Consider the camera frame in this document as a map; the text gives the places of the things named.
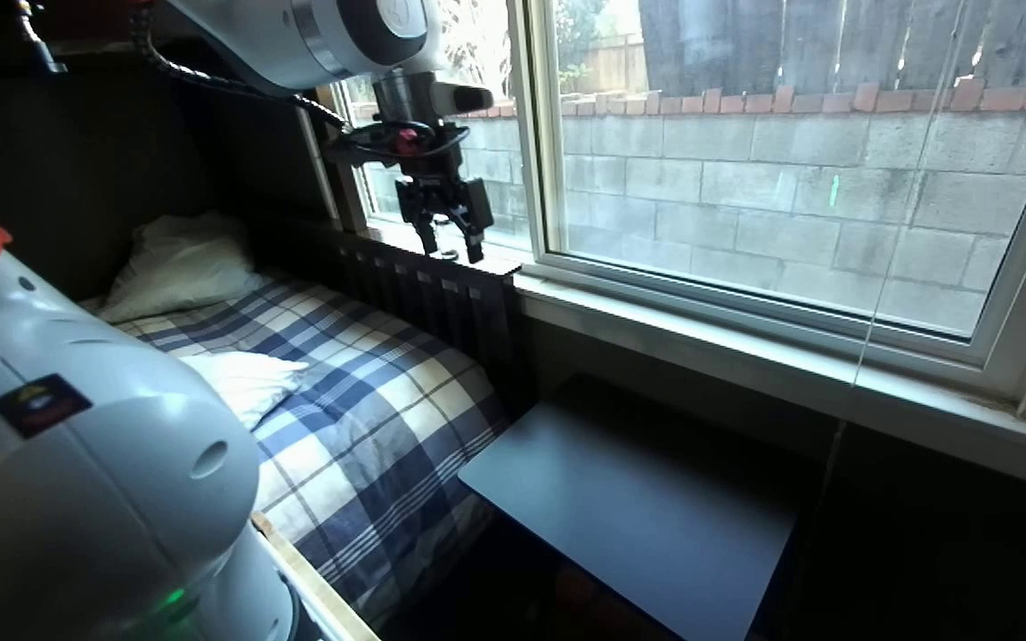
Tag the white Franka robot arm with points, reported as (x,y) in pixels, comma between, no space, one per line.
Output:
(88,499)

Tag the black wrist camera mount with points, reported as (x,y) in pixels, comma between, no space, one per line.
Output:
(401,140)

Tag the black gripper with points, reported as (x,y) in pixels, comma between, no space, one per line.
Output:
(448,200)

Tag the wooden robot platform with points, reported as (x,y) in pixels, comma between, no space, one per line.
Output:
(311,591)

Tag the white pillow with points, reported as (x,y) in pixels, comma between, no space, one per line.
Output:
(181,268)

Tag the white crumpled cloth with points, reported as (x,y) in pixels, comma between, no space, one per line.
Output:
(241,378)

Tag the blue plaid blanket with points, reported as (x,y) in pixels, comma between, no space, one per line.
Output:
(382,440)

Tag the white window frame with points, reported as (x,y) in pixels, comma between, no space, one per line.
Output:
(774,357)

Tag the dark wooden headboard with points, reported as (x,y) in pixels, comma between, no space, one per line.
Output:
(444,305)

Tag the black side table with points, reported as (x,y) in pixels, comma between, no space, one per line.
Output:
(631,510)

